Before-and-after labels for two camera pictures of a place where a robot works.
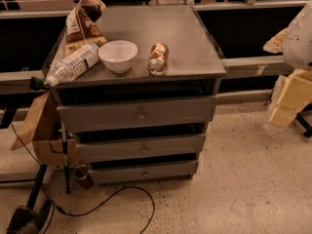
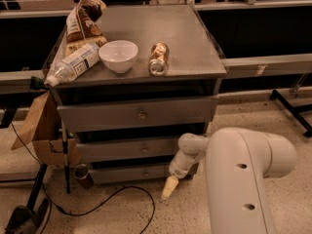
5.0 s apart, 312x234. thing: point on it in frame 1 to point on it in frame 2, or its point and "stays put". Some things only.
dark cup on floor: x=81 y=173 stays put
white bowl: x=118 y=56 stays put
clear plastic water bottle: x=74 y=64 stays put
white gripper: x=299 y=41 to x=177 y=168
